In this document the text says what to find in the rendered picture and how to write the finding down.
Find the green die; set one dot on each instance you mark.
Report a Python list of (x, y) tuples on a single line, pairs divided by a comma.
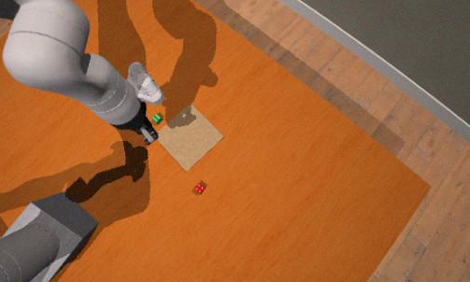
[(157, 118)]

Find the tan square mat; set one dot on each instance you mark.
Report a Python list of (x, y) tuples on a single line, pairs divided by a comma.
[(188, 137)]

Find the red die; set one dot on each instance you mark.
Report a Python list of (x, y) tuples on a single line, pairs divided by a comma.
[(199, 188)]

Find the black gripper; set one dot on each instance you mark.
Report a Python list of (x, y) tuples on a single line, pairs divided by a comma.
[(141, 124)]

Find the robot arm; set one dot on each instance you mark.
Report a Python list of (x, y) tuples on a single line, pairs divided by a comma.
[(44, 50)]

